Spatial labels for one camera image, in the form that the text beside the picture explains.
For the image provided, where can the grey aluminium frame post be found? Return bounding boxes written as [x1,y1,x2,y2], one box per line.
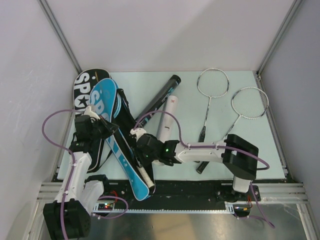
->
[37,0,82,74]
[256,0,305,78]

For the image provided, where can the black shuttlecock tube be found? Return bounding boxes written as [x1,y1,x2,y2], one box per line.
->
[135,74,182,122]

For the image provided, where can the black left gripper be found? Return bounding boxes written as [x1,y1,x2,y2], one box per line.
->
[89,115,119,141]

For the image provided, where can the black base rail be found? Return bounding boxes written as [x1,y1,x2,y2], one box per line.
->
[104,180,261,211]

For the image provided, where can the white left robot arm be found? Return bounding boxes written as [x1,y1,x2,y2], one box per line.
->
[43,107,119,240]

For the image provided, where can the purple cable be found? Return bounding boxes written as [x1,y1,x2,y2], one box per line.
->
[133,110,276,229]
[41,109,129,240]

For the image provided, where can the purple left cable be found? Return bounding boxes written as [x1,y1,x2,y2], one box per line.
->
[41,109,129,240]

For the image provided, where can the blue sport racket cover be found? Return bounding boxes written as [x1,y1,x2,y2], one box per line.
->
[89,78,150,201]

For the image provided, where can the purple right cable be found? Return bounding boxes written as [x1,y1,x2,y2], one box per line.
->
[133,110,276,229]

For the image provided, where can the grey aluminium frame post left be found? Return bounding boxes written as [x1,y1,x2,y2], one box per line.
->
[37,0,82,74]

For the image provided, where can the white racket black grip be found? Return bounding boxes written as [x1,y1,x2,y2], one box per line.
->
[196,68,230,143]

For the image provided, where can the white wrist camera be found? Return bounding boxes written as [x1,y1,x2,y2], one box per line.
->
[130,128,147,140]
[83,105,101,120]

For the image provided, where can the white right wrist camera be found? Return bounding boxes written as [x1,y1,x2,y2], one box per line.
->
[130,128,147,140]

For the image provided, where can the grey aluminium frame post right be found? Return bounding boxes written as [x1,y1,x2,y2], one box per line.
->
[256,0,305,78]

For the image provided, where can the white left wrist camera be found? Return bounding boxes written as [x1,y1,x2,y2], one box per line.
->
[83,105,101,120]

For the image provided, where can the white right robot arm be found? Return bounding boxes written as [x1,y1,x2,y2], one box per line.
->
[130,128,258,201]

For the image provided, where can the white shuttlecock tube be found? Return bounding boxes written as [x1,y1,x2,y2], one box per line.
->
[157,95,179,143]

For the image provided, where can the black sport racket cover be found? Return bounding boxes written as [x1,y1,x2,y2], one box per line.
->
[73,68,155,196]

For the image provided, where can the blue racket white grip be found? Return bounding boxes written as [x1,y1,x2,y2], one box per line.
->
[135,157,155,189]

